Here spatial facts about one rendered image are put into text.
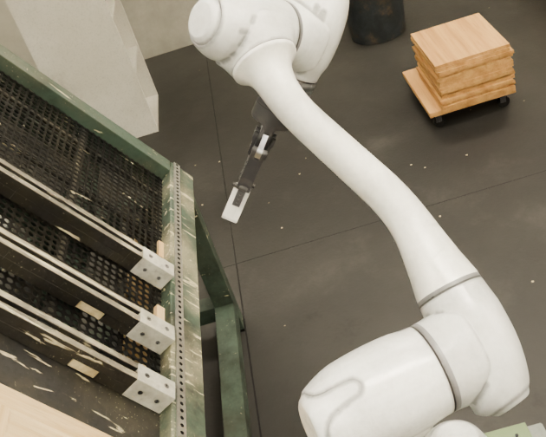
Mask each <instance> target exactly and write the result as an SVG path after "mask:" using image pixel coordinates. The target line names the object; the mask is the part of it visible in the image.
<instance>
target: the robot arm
mask: <svg viewBox="0 0 546 437"><path fill-rule="evenodd" d="M348 9H349V0H199V1H198V2H197V3H196V4H195V5H194V7H193V8H192V11H191V14H190V16H189V22H188V29H189V35H190V38H191V41H192V43H193V45H194V46H195V47H196V48H197V49H198V50H199V51H200V52H201V53H202V54H203V55H204V56H206V57H207V58H209V59H211V60H213V61H215V62H216V64H217V65H218V66H220V67H222V68H223V69H224V70H225V71H227V72H228V73H229V74H230V75H231V76H232V77H233V78H234V80H235V81H236V83H238V84H240V85H243V86H250V87H252V88H254V89H255V90H256V91H257V93H258V94H259V96H258V97H257V100H256V102H255V104H254V107H253V109H252V111H251V114H252V116H253V118H254V119H255V120H256V121H257V122H260V123H261V124H262V126H260V127H259V126H256V129H255V131H254V134H253V136H252V142H251V144H250V148H249V151H248V154H249V155H248V158H247V160H246V161H245V164H244V168H243V170H242V171H241V172H240V177H239V178H238V182H237V183H236V182H233V184H232V186H234V187H233V190H232V192H231V196H230V197H229V200H228V202H227V204H226V207H225V209H224V212H223V214H222V218H223V219H227V220H229V221H231V222H233V223H237V221H238V219H239V217H240V214H241V212H242V210H243V209H244V205H245V203H246V200H247V198H248V197H249V194H250V191H251V188H253V189H254V188H255V184H253V183H254V181H255V178H256V176H257V174H258V172H259V169H260V167H261V165H262V164H263V161H264V160H266V159H267V156H268V154H269V152H270V149H271V148H272V147H273V146H274V144H275V142H276V137H277V134H275V133H274V132H275V131H281V132H288V131H290V132H291V133H292V134H293V135H294V136H295V137H296V138H297V139H298V140H299V141H300V142H301V143H302V144H303V145H304V146H306V147H307V148H308V149H309V150H310V151H311V152H312V153H313V154H314V155H315V156H316V157H317V158H318V159H319V160H321V161H322V162H323V163H324V164H325V165H326V166H327V167H328V168H329V169H330V170H331V171H332V172H333V173H335V174H336V175H337V176H338V177H339V178H340V179H341V180H342V181H343V182H344V183H345V184H346V185H347V186H349V187H350V188H351V189H352V190H353V191H354V192H355V193H356V194H357V195H358V196H359V197H360V198H361V199H363V200H364V201H365V202H366V203H367V204H368V205H369V206H370V207H371V208H372V210H373V211H374V212H375V213H376V214H377V215H378V216H379V217H380V219H381V220H382V221H383V223H384V224H385V225H386V227H387V229H388V230H389V231H390V232H391V234H392V236H393V238H394V240H395V242H396V244H397V246H398V248H399V251H400V255H401V256H402V259H403V262H404V265H405V267H406V271H407V274H408V276H409V278H410V282H411V285H412V287H413V293H414V295H415V298H416V301H417V304H418V306H419V309H420V311H421V313H422V315H423V317H424V318H423V319H421V320H420V321H418V322H417V323H415V324H414V325H412V326H410V327H408V328H406V329H403V330H400V331H397V332H394V333H391V334H388V335H385V336H382V337H380V338H377V339H375V340H373V341H371V342H368V343H366V344H364V345H362V346H360V347H359V348H357V349H354V350H353V351H351V352H349V353H347V354H346V355H344V356H342V357H340V358H338V359H337V360H335V361H333V362H331V363H330V364H329V365H327V366H326V367H325V368H324V369H322V370H321V371H320V372H319V373H318V374H317V375H316V376H315V377H314V378H313V379H312V380H311V381H310V382H309V384H308V385H307V386H306V387H305V389H304V390H303V391H302V394H301V398H300V400H299V402H298V410H299V415H300V417H301V421H302V424H303V427H304V429H305V432H306V434H307V436H308V437H424V436H425V435H426V436H425V437H487V436H486V435H485V434H484V433H483V432H482V431H481V430H480V429H479V428H478V427H476V426H475V425H473V424H471V423H470V422H468V421H462V420H451V421H444V422H442V423H440V424H438V425H437V426H436V427H433V426H434V425H435V424H436V423H438V422H439V421H441V420H442V419H443V418H445V417H446V416H447V415H449V414H452V413H453V412H456V411H458V410H460V409H461V408H466V407H468V406H470V407H471V409H472V410H473V412H474V413H475V414H477V415H482V416H491V415H492V416H500V415H502V414H504V413H506V412H507V411H509V410H510V409H512V408H513V407H515V406H516V405H517V404H518V403H519V402H521V401H522V400H523V399H525V398H526V397H527V396H528V394H529V393H530V389H529V385H530V376H529V370H528V366H527V362H526V359H525V356H524V353H523V348H522V345H521V343H520V341H519V339H518V336H517V333H516V331H515V329H514V327H513V325H512V323H511V321H510V319H509V318H508V316H507V314H506V312H505V310H504V308H503V306H502V304H501V303H500V302H499V300H498V298H497V297H496V295H495V294H494V293H493V292H492V290H491V289H490V287H489V286H488V285H487V283H486V282H485V281H484V280H483V278H482V277H481V275H480V274H479V273H478V271H477V270H476V268H475V267H474V266H473V265H472V264H471V263H470V262H469V260H468V259H467V258H466V257H465V256H464V255H463V254H462V252H461V251H460V250H459V249H458V247H457V246H456V245H455V244H454V243H453V242H452V241H451V240H450V238H449V237H448V236H447V235H446V233H445V232H444V231H443V229H442V228H441V227H440V226H439V224H438V223H437V221H436V220H435V219H434V218H433V216H432V215H431V213H429V211H427V209H426V208H425V207H424V205H423V204H422V203H421V202H420V201H419V199H418V198H417V197H416V196H415V195H414V194H413V192H412V191H411V190H410V189H409V188H408V187H407V186H406V185H405V184H404V183H403V182H402V181H401V180H400V179H399V178H398V177H397V176H396V175H395V174H394V173H393V172H391V171H390V170H389V169H388V168H387V167H386V166H385V165H383V164H382V163H381V162H380V161H379V160H378V159H376V158H375V157H374V156H373V155H372V154H371V153H370V152H369V151H368V150H367V149H366V148H365V147H364V146H362V145H361V144H360V143H359V142H358V141H357V140H355V139H354V138H353V137H352V136H351V135H350V134H348V133H347V132H346V131H345V130H344V129H343V128H342V127H340V126H339V125H338V124H337V123H336V122H335V121H333V120H332V119H331V118H330V117H329V116H328V115H327V114H325V113H324V112H323V111H322V110H321V109H320V108H319V107H318V106H317V105H316V104H315V103H314V102H313V101H312V100H311V99H310V96H311V94H312V92H313V90H314V88H315V86H316V83H317V81H318V79H319V77H320V76H321V74H322V73H323V72H324V70H325V69H326V68H327V67H328V65H329V64H330V62H331V60H332V58H333V56H334V54H335V51H336V50H337V48H338V45H339V43H340V40H341V37H342V34H343V31H344V29H345V25H346V21H347V18H348Z"/></svg>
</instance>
